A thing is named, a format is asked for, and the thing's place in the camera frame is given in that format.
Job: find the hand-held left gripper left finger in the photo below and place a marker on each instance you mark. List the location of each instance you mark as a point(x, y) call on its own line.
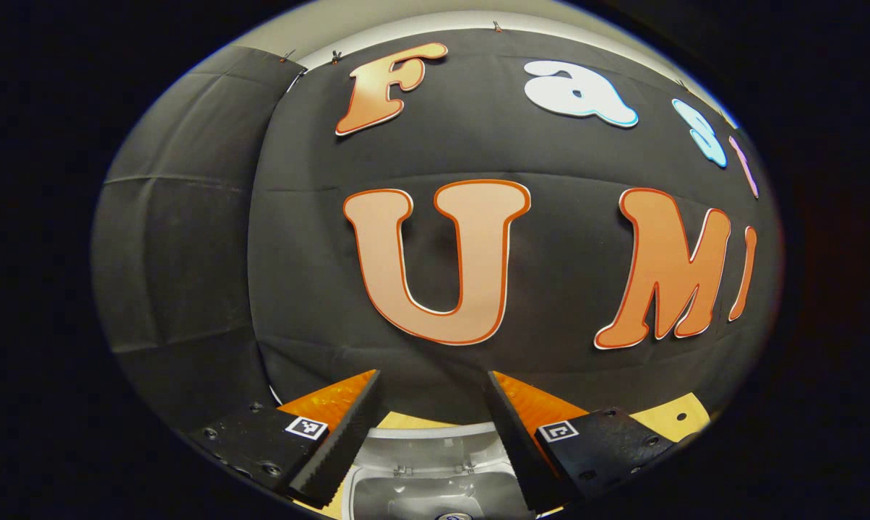
point(348, 433)

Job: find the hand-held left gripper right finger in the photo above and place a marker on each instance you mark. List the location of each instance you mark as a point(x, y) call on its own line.
point(514, 440)

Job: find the white desktop garbage bin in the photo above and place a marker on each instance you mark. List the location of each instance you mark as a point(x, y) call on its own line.
point(435, 451)

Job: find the blue pop can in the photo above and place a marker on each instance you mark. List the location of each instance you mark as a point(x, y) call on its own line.
point(455, 517)

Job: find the wooden desktop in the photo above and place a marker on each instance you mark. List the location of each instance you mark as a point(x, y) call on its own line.
point(666, 419)

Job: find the black backdrop cloth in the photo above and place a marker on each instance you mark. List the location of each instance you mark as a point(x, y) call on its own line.
point(319, 274)

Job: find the row of small black clips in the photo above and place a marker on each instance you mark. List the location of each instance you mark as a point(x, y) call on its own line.
point(497, 27)

